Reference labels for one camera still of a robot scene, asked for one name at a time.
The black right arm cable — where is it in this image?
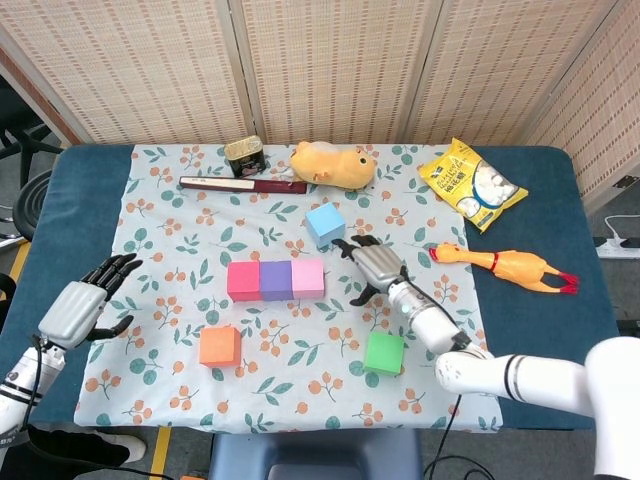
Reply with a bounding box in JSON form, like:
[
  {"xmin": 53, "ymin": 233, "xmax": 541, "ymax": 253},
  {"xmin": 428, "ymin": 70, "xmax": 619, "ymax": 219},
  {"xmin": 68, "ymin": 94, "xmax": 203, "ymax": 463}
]
[{"xmin": 399, "ymin": 274, "xmax": 497, "ymax": 480}]

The yellow rubber chicken toy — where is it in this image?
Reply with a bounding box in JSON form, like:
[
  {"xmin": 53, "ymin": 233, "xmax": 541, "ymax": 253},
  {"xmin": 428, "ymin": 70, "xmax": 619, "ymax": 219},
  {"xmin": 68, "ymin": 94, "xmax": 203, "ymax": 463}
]
[{"xmin": 428, "ymin": 242, "xmax": 581, "ymax": 295}]

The black office chair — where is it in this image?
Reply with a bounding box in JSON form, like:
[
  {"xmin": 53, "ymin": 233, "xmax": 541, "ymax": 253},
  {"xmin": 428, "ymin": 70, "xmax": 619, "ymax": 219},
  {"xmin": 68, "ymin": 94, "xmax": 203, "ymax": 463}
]
[{"xmin": 0, "ymin": 87, "xmax": 64, "ymax": 186}]

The long dark red box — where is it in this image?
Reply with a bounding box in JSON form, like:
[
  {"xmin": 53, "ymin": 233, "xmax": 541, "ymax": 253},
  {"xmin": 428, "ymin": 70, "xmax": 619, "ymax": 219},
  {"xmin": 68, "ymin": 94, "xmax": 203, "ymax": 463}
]
[{"xmin": 178, "ymin": 175, "xmax": 310, "ymax": 196}]

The dark blue table cover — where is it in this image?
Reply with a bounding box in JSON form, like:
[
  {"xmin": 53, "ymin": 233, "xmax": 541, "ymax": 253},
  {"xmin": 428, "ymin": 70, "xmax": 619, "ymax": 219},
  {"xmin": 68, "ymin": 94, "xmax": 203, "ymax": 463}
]
[{"xmin": 0, "ymin": 144, "xmax": 621, "ymax": 432}]

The purple foam cube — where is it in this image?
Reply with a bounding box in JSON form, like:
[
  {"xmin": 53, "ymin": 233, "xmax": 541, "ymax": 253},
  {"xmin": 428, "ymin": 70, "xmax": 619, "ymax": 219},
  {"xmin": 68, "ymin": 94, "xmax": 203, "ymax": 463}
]
[{"xmin": 258, "ymin": 260, "xmax": 295, "ymax": 302}]

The gold black tin can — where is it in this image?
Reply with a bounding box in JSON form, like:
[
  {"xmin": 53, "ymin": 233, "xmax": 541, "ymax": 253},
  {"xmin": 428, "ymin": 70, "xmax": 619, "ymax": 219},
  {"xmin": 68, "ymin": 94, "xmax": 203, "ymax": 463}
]
[{"xmin": 223, "ymin": 134, "xmax": 268, "ymax": 178}]

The orange foam cube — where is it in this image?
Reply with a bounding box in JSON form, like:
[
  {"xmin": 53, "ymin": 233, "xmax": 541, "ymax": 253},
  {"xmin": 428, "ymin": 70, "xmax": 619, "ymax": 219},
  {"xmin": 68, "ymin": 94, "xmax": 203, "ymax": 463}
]
[{"xmin": 198, "ymin": 325, "xmax": 243, "ymax": 369}]

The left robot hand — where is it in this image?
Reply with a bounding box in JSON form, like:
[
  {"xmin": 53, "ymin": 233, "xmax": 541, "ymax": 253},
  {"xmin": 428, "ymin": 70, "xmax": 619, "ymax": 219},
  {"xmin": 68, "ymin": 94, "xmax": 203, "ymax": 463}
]
[{"xmin": 37, "ymin": 252, "xmax": 144, "ymax": 351}]

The yellow marshmallow bag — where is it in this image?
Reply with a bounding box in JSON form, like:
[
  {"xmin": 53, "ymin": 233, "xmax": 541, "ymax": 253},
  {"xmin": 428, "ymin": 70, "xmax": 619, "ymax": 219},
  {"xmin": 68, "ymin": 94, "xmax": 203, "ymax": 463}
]
[{"xmin": 417, "ymin": 137, "xmax": 530, "ymax": 234}]

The black round stool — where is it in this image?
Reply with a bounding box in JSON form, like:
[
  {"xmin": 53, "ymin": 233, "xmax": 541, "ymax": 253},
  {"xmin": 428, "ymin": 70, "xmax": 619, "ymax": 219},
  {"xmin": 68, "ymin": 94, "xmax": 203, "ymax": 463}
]
[{"xmin": 12, "ymin": 169, "xmax": 54, "ymax": 241}]

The green foam cube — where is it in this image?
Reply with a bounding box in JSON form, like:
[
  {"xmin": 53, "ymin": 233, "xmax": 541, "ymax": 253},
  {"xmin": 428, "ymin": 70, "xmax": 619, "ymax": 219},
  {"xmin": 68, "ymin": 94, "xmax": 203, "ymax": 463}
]
[{"xmin": 363, "ymin": 331, "xmax": 405, "ymax": 376}]

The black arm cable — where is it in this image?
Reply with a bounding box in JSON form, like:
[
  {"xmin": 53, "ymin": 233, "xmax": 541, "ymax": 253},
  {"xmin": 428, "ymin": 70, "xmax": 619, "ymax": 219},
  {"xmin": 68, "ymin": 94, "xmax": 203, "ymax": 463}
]
[
  {"xmin": 399, "ymin": 274, "xmax": 497, "ymax": 480},
  {"xmin": 19, "ymin": 337, "xmax": 176, "ymax": 480}
]

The magenta foam cube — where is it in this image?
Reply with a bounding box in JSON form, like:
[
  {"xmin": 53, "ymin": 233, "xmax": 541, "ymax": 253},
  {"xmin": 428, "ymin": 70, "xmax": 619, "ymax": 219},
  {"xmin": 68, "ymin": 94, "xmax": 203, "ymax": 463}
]
[{"xmin": 226, "ymin": 261, "xmax": 264, "ymax": 303}]

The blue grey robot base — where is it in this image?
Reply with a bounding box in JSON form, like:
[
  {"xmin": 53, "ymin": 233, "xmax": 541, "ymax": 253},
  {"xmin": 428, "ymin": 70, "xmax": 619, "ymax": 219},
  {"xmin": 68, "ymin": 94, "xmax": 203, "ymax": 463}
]
[{"xmin": 207, "ymin": 428, "xmax": 424, "ymax": 480}]

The light blue foam cube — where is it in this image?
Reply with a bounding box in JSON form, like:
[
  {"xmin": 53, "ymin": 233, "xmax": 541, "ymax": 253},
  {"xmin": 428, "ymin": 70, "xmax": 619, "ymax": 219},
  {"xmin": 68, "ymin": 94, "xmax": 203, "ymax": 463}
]
[{"xmin": 305, "ymin": 201, "xmax": 348, "ymax": 249}]

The black striped trouser leg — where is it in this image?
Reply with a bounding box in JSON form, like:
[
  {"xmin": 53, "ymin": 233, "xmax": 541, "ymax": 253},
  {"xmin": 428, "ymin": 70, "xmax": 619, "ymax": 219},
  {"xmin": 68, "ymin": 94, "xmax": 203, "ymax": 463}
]
[{"xmin": 27, "ymin": 424, "xmax": 132, "ymax": 480}]

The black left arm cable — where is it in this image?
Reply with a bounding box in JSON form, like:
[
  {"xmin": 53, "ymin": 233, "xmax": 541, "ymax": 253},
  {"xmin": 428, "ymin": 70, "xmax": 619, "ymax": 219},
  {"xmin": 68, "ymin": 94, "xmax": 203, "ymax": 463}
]
[{"xmin": 19, "ymin": 337, "xmax": 176, "ymax": 480}]

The light pink foam cube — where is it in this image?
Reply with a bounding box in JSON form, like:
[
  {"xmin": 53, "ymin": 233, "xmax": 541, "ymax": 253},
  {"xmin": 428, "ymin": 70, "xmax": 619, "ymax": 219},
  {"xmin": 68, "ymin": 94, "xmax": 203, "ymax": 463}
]
[{"xmin": 291, "ymin": 258, "xmax": 326, "ymax": 301}]

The white power strip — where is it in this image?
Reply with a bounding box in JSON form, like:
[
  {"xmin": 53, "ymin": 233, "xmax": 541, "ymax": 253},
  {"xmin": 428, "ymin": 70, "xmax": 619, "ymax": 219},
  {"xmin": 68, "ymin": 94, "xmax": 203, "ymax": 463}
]
[{"xmin": 594, "ymin": 237, "xmax": 640, "ymax": 260}]

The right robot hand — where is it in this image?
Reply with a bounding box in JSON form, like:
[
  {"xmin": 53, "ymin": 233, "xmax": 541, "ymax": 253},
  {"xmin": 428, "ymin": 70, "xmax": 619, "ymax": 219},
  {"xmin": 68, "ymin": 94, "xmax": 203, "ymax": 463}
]
[{"xmin": 331, "ymin": 234, "xmax": 409, "ymax": 307}]

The yellow plush duck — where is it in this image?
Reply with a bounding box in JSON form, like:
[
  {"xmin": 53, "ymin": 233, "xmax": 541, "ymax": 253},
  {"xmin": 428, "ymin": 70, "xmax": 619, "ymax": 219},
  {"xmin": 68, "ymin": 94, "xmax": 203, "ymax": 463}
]
[{"xmin": 290, "ymin": 140, "xmax": 378, "ymax": 191}]

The white shoe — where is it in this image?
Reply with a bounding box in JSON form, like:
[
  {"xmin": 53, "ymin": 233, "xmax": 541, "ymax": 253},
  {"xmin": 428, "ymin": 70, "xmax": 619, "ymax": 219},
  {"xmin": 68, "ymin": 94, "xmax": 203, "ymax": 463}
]
[{"xmin": 107, "ymin": 432, "xmax": 148, "ymax": 462}]

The floral print tablecloth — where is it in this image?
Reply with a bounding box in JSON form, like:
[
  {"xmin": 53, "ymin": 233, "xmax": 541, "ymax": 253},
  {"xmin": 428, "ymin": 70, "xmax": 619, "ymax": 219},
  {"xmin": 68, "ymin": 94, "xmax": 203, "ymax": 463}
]
[{"xmin": 73, "ymin": 143, "xmax": 504, "ymax": 434}]

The white charger cable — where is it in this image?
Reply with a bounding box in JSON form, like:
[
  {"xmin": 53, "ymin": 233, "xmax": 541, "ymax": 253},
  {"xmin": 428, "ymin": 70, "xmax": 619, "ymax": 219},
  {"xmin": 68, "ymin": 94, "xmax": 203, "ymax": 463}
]
[{"xmin": 603, "ymin": 214, "xmax": 640, "ymax": 244}]

